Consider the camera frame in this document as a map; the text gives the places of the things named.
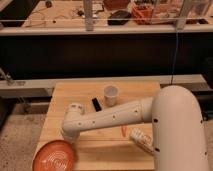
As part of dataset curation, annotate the orange ceramic bowl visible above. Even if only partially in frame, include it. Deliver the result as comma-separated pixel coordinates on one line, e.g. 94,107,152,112
32,140,75,171

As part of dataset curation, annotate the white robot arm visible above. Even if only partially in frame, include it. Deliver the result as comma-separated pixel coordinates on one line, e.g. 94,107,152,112
61,85,209,171

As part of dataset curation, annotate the translucent plastic cup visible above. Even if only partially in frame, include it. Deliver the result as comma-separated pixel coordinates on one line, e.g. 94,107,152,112
104,86,118,107

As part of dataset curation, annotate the small black rectangular block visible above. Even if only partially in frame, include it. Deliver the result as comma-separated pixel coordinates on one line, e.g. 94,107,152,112
92,98,102,112

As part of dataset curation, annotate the small orange stick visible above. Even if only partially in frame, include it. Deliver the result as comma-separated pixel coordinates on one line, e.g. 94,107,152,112
121,126,127,137

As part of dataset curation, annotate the white plastic bottle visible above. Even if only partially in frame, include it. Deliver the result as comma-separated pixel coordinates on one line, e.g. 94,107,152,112
129,128,154,155

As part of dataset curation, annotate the black pouch on shelf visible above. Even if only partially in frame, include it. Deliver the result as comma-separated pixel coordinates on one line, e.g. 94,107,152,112
107,10,131,25

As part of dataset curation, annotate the orange basket on shelf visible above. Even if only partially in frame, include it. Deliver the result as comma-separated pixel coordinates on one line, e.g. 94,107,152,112
132,5,153,25

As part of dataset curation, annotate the blue hanging cable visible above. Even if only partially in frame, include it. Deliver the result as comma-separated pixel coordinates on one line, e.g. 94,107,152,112
169,27,180,86

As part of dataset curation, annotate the grey metal upright post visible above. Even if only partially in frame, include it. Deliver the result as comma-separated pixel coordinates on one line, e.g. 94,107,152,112
83,0,94,31

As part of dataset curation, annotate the metal clamp bracket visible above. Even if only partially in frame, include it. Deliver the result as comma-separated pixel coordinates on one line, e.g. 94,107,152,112
0,67,26,86

